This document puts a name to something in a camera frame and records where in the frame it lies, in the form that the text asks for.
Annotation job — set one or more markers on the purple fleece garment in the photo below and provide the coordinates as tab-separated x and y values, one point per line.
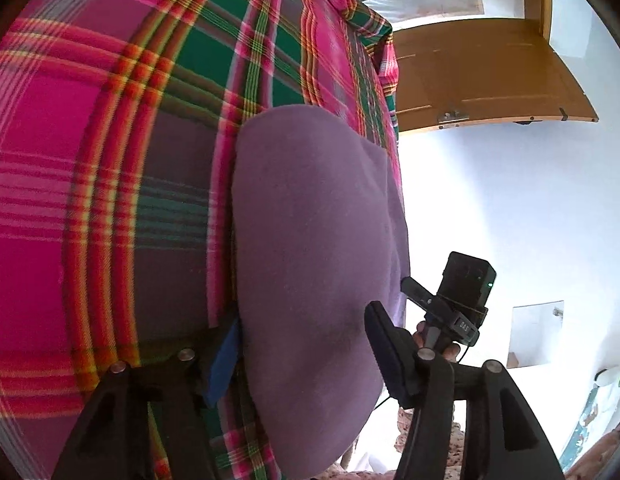
320	233

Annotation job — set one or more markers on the person's right hand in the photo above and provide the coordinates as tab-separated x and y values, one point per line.
428	336

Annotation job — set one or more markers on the metal door handle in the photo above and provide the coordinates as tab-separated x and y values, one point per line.
452	116

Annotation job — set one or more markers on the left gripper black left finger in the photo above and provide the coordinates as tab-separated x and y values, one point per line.
133	410

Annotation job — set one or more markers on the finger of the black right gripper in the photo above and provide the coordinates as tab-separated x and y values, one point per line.
417	293

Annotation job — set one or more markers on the pink green plaid bedsheet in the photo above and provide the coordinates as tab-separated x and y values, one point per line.
119	122

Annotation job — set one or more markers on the white wall switch plate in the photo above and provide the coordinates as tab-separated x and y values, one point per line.
535	332

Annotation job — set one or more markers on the wooden door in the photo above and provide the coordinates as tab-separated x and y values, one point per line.
494	69

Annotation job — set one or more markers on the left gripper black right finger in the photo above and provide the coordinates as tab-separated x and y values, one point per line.
503	438

